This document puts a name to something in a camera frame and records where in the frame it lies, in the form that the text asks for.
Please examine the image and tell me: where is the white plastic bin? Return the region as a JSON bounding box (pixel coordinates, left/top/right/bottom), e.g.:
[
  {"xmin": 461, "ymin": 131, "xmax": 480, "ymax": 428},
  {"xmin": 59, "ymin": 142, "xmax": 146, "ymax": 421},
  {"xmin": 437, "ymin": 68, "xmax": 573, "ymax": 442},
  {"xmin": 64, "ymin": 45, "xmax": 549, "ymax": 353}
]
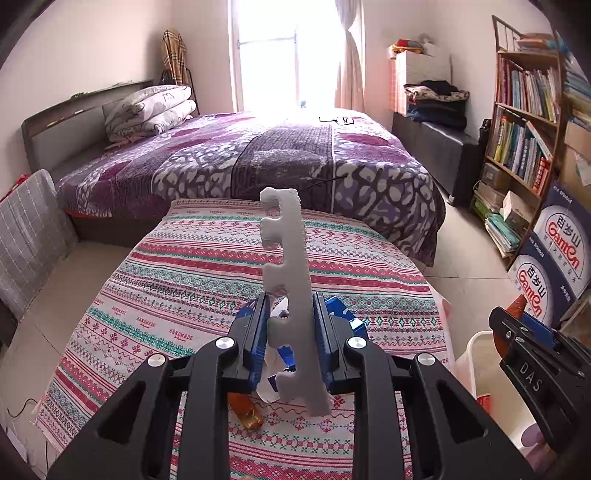
[{"xmin": 455, "ymin": 330, "xmax": 561, "ymax": 480}]

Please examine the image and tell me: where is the wooden bookshelf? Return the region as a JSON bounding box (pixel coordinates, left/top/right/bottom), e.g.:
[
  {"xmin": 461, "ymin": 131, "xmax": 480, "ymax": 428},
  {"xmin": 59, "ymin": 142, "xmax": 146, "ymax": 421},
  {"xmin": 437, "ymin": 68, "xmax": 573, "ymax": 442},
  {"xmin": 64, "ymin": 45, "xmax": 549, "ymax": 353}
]
[{"xmin": 471, "ymin": 15, "xmax": 591, "ymax": 271}]

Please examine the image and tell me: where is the grey checked cushion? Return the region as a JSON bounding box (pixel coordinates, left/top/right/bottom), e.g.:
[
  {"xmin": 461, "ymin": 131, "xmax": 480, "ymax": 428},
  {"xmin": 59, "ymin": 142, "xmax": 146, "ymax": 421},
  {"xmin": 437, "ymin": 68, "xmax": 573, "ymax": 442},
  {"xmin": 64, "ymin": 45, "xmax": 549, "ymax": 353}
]
[{"xmin": 0, "ymin": 168, "xmax": 79, "ymax": 319}]

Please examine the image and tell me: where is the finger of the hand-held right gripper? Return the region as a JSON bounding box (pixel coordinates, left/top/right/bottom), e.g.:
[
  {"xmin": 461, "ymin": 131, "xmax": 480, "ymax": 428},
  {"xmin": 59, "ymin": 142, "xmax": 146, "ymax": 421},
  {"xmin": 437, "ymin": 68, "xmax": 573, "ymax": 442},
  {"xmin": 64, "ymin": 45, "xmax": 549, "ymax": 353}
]
[
  {"xmin": 521, "ymin": 313, "xmax": 561, "ymax": 349},
  {"xmin": 488, "ymin": 306, "xmax": 525, "ymax": 352}
]

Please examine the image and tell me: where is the stack of flat books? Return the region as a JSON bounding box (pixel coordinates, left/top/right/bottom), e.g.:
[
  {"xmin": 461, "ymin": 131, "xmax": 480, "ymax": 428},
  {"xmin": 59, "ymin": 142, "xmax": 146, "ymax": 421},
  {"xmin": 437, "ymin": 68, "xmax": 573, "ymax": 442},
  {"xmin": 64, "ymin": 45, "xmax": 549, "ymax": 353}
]
[{"xmin": 482, "ymin": 212, "xmax": 522, "ymax": 259}]

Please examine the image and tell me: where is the folded floral quilt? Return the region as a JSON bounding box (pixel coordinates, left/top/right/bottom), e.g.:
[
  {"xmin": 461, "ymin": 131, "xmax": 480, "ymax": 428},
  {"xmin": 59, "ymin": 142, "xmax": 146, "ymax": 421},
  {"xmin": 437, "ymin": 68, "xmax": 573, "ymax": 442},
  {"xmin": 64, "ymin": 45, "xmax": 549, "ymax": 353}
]
[{"xmin": 104, "ymin": 85, "xmax": 198, "ymax": 144}]

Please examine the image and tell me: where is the grey notched foam strip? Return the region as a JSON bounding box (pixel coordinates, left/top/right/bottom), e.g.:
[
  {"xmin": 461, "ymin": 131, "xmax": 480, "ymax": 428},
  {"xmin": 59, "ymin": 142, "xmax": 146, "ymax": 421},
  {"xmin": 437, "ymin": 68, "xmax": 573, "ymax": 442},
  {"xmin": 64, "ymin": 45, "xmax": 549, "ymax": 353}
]
[{"xmin": 259, "ymin": 187, "xmax": 332, "ymax": 418}]

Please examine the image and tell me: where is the bright window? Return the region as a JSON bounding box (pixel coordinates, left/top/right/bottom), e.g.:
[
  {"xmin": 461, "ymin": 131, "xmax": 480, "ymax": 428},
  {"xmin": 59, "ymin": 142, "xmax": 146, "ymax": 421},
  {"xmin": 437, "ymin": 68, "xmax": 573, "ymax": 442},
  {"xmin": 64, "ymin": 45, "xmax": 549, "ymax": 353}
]
[{"xmin": 228, "ymin": 0, "xmax": 345, "ymax": 114}]

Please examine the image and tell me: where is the pile of folded clothes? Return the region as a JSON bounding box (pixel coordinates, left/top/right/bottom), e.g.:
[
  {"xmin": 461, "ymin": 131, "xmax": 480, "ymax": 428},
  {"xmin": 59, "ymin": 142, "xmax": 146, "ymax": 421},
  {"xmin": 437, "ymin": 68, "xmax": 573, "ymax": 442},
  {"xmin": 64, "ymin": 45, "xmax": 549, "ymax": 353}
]
[{"xmin": 404, "ymin": 80, "xmax": 471, "ymax": 130}]

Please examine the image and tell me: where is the brown cardboard box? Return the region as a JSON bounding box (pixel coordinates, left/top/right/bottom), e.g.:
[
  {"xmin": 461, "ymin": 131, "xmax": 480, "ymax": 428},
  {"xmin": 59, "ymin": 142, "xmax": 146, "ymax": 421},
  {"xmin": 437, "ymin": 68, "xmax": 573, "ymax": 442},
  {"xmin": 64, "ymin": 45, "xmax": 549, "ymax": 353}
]
[{"xmin": 561, "ymin": 122, "xmax": 591, "ymax": 185}]

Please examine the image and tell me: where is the black floor cable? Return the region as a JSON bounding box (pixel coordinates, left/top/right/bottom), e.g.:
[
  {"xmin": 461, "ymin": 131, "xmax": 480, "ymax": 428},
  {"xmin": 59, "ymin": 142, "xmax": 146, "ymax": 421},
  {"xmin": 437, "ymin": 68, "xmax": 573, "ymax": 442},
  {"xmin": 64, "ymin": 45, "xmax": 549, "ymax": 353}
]
[{"xmin": 7, "ymin": 399, "xmax": 38, "ymax": 418}]

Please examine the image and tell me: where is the white cabinet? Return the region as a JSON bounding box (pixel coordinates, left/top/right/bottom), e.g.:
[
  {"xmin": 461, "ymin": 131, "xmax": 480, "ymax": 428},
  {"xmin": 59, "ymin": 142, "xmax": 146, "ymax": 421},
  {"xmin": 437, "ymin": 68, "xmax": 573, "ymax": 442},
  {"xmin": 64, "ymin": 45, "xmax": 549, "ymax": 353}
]
[{"xmin": 389, "ymin": 46, "xmax": 451, "ymax": 116}]

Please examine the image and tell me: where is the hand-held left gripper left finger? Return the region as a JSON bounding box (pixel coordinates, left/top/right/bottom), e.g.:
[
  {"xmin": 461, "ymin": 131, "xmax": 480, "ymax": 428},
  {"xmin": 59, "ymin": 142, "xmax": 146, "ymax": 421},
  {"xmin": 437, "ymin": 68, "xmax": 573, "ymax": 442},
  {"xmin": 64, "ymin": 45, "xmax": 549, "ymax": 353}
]
[{"xmin": 46, "ymin": 292, "xmax": 271, "ymax": 480}]

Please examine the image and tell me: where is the black bag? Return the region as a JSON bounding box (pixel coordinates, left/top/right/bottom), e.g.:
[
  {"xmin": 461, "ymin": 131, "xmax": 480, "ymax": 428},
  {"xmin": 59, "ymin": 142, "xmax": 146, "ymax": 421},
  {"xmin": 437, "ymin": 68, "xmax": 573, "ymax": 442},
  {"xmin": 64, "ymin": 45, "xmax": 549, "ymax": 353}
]
[{"xmin": 478, "ymin": 119, "xmax": 493, "ymax": 162}]

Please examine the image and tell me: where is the hanging plaid coat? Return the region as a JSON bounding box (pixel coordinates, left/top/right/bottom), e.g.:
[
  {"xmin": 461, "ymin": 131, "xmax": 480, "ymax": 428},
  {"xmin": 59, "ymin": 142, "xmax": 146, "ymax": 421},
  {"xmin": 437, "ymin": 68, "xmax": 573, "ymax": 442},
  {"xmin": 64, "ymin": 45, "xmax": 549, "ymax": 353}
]
[{"xmin": 161, "ymin": 28, "xmax": 188, "ymax": 86}]

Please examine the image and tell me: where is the row of upright books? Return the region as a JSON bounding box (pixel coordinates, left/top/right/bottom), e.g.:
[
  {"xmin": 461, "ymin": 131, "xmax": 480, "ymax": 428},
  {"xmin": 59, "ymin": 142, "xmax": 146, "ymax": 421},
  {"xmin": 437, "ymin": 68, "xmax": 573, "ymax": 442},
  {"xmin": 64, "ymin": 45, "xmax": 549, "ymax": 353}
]
[
  {"xmin": 499, "ymin": 58, "xmax": 561, "ymax": 123},
  {"xmin": 487, "ymin": 115, "xmax": 552, "ymax": 195}
]

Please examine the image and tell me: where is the thin black cable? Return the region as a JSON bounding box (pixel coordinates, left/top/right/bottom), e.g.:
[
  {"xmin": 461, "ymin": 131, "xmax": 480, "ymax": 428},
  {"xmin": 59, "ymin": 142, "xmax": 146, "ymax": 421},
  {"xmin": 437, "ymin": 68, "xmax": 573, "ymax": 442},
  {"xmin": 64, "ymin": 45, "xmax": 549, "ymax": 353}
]
[{"xmin": 305, "ymin": 174, "xmax": 347, "ymax": 190}]

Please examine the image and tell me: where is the black bench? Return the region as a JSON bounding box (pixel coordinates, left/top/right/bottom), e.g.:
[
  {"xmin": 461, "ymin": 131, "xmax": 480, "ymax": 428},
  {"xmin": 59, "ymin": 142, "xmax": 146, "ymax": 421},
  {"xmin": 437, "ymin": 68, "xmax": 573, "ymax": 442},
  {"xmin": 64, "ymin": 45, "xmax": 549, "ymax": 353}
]
[{"xmin": 392, "ymin": 113, "xmax": 481, "ymax": 206}]

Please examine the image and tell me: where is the red yellow cloth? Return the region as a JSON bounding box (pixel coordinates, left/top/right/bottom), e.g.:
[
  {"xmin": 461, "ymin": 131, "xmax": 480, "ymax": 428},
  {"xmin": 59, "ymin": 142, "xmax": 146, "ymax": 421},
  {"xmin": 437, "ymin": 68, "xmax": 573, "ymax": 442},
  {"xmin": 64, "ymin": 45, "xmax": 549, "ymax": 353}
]
[{"xmin": 392, "ymin": 39, "xmax": 426, "ymax": 56}]

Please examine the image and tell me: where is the dark wooden bed frame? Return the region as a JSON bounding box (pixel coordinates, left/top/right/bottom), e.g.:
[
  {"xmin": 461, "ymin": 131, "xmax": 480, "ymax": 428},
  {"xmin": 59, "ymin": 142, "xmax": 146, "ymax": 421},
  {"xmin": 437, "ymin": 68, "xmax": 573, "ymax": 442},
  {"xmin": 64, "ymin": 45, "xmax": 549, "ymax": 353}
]
[{"xmin": 21, "ymin": 79, "xmax": 171, "ymax": 245}]

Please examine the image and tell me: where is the small white box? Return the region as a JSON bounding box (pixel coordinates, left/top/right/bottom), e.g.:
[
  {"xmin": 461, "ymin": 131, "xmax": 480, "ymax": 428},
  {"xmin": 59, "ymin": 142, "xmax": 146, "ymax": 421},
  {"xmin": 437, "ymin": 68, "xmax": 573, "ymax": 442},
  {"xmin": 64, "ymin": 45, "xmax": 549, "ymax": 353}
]
[{"xmin": 501, "ymin": 190, "xmax": 536, "ymax": 224}]

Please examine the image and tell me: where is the bed with purple quilt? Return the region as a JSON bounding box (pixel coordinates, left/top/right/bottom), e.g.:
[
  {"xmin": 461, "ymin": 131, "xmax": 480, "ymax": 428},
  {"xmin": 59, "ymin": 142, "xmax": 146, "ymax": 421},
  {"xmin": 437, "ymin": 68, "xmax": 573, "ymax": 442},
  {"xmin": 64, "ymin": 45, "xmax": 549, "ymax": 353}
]
[{"xmin": 55, "ymin": 110, "xmax": 446, "ymax": 266}]

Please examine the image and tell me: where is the blue milk carton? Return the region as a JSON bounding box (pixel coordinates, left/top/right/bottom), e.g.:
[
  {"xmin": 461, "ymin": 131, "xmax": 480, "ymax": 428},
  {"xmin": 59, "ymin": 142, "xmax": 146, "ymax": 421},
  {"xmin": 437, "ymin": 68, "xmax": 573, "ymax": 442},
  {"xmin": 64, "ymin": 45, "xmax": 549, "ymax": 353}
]
[{"xmin": 235, "ymin": 295, "xmax": 368, "ymax": 370}]

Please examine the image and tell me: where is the pink curtain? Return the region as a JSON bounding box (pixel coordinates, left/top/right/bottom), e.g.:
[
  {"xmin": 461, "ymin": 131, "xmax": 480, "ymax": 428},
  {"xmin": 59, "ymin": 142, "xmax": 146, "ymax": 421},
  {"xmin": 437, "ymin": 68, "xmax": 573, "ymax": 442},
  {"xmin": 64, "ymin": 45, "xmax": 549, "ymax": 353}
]
[{"xmin": 335, "ymin": 0, "xmax": 366, "ymax": 112}]

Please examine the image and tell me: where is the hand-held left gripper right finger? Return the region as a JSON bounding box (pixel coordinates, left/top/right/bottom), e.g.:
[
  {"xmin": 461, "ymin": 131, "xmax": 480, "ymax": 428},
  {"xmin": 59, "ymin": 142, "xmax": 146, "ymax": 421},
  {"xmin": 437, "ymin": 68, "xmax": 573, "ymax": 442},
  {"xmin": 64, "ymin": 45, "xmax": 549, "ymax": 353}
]
[{"xmin": 313, "ymin": 292, "xmax": 539, "ymax": 480}]

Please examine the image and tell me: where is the striped patterned tablecloth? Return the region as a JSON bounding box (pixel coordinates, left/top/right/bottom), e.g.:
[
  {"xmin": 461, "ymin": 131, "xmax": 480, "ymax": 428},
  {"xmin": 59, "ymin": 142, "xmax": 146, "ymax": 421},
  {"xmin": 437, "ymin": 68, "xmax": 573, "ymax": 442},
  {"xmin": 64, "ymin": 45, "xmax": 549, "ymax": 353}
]
[{"xmin": 34, "ymin": 198, "xmax": 455, "ymax": 480}]

